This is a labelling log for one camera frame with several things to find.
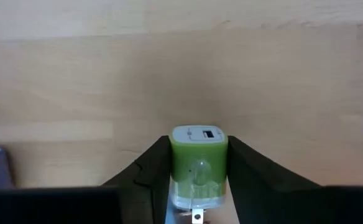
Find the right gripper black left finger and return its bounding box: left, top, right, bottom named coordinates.
left=102, top=135, right=172, bottom=224

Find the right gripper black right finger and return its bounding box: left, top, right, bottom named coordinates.
left=227, top=135, right=325, bottom=224

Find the green white USB charger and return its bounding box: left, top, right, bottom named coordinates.
left=168, top=124, right=229, bottom=224

